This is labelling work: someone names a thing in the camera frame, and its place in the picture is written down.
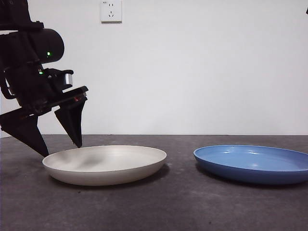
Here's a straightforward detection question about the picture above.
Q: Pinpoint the white round plate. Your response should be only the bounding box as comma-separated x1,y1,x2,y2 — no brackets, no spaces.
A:
42,145,167,186

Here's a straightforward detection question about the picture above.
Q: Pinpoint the blue round plate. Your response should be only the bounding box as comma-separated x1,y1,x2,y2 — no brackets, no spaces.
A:
193,144,308,185

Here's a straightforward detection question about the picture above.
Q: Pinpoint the dark grey table mat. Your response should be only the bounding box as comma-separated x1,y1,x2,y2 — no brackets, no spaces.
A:
0,134,308,231

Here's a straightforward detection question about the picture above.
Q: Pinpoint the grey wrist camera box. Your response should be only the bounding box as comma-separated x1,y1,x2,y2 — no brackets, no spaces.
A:
45,69,74,91

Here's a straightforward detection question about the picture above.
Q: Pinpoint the white wall socket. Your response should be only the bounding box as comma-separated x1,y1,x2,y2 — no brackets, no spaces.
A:
101,0,123,24

